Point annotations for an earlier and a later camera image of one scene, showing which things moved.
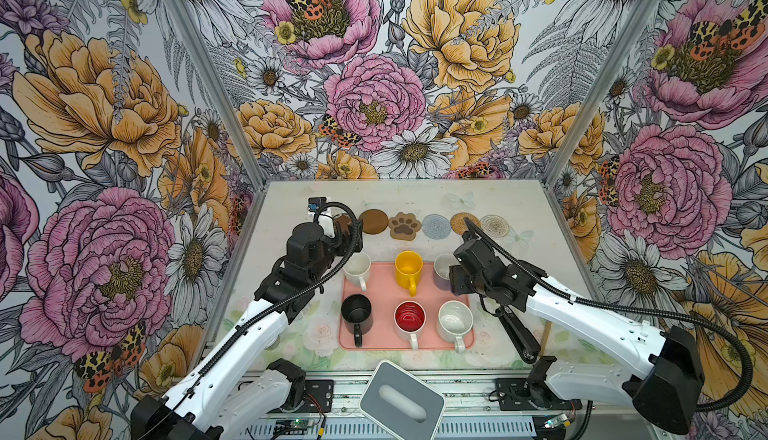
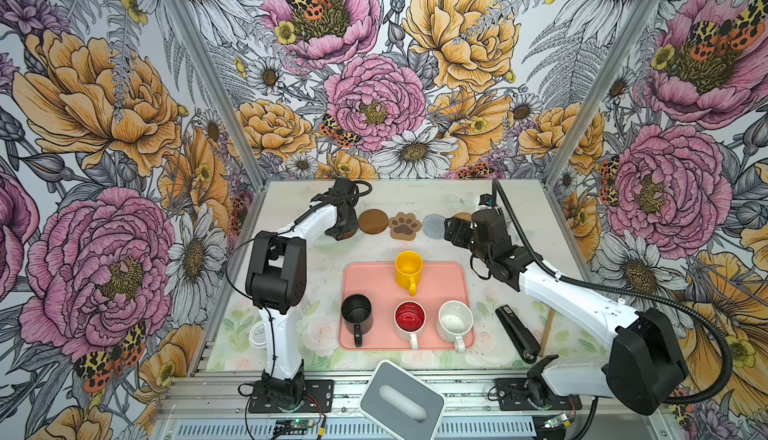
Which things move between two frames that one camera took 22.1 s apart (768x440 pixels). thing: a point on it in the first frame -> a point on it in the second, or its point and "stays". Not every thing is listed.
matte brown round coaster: x=374 y=221 stays
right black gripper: x=457 y=275 -> x=459 y=228
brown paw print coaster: x=404 y=226 stays
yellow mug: x=408 y=267 stays
